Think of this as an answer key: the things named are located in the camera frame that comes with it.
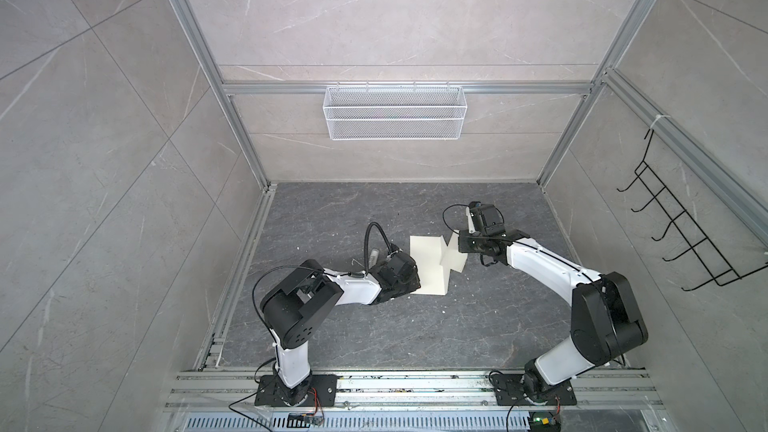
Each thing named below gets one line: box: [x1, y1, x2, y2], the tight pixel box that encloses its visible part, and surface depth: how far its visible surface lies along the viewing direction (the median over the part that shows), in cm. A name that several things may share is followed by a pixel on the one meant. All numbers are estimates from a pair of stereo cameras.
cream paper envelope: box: [410, 235, 445, 295], surface depth 100 cm
